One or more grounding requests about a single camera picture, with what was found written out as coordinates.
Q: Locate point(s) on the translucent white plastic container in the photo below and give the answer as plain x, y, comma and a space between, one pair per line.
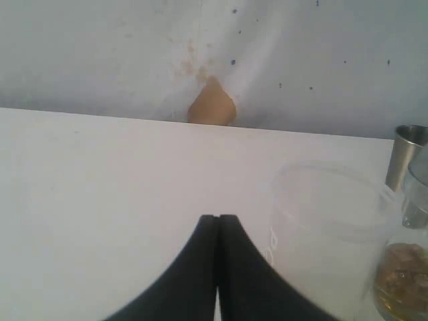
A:
328, 228

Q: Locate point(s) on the clear plastic shaker cup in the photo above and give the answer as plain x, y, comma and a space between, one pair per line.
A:
388, 307

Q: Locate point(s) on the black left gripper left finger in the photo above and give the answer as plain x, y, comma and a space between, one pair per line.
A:
187, 289

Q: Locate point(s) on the clear plastic shaker lid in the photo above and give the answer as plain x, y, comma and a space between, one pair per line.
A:
414, 188

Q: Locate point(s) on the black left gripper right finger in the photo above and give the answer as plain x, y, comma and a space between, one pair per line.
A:
249, 288

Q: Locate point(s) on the stainless steel tumbler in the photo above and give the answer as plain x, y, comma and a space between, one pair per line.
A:
409, 141

